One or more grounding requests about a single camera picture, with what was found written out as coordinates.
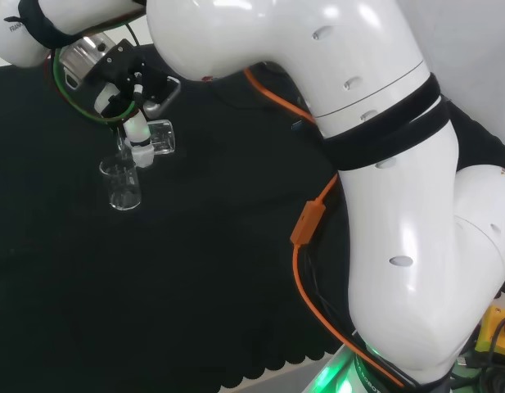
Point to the yellow stop button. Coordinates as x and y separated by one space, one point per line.
491 331

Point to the small clear glass beaker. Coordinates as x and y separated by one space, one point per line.
162 137

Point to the tall clear glass beaker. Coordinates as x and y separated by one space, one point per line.
121 186

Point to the black bench cloth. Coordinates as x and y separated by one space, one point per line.
154 266

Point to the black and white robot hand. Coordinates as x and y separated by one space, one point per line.
137 131

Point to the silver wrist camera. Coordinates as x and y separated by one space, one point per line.
170 96

